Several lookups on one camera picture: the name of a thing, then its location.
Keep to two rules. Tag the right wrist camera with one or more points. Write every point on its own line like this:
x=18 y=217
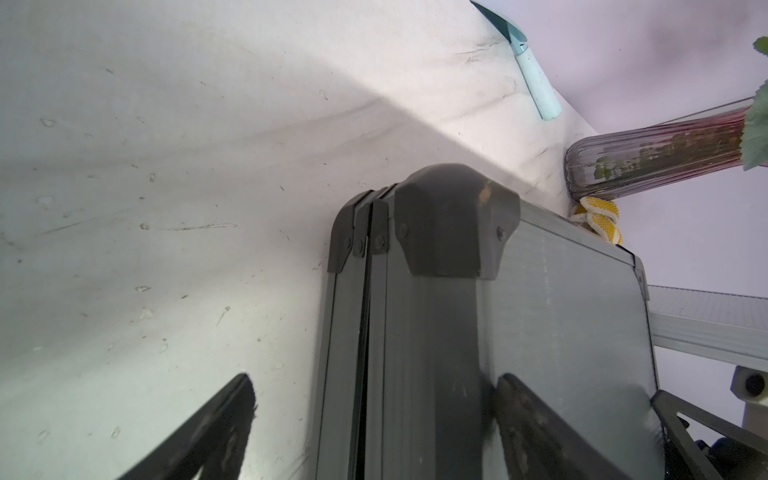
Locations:
x=750 y=386

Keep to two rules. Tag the dark grey poker case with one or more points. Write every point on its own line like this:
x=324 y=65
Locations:
x=442 y=283

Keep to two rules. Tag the yellow work glove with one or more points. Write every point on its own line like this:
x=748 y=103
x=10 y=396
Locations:
x=600 y=216

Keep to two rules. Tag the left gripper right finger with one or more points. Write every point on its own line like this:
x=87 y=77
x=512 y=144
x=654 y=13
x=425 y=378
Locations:
x=537 y=443

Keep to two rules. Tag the yellow sunflower with leaf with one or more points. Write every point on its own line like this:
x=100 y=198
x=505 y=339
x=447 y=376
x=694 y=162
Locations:
x=754 y=142

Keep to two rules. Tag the light blue plastic tool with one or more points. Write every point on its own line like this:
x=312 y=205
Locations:
x=541 y=91

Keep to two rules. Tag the purple glass vase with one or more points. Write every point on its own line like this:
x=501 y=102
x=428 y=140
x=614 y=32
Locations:
x=620 y=164

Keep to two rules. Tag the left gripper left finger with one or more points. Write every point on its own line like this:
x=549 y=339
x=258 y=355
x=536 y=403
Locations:
x=211 y=444

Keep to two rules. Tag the silver aluminium poker case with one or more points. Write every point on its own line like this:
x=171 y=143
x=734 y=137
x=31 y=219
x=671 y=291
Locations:
x=725 y=327

